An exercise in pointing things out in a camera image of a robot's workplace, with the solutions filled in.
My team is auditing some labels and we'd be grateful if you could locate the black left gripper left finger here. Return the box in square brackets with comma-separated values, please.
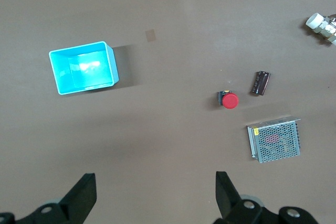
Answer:
[15, 173, 97, 224]

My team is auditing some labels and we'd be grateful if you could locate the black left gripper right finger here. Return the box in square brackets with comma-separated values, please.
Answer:
[214, 171, 318, 224]

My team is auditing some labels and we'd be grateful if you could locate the red push button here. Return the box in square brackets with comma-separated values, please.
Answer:
[216, 90, 239, 110]

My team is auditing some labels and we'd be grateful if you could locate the metal mesh power supply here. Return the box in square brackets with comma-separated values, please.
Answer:
[246, 115, 302, 164]

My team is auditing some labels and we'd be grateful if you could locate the dark brown capacitor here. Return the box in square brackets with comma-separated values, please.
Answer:
[249, 70, 272, 97]

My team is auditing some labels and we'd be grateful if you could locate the cyan plastic bin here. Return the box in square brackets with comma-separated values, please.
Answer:
[48, 40, 120, 95]

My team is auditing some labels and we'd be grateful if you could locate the brown tape patch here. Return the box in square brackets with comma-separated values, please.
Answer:
[145, 29, 157, 42]

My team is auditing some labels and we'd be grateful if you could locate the metal fitting with white ends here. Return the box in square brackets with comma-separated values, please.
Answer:
[306, 13, 336, 47]

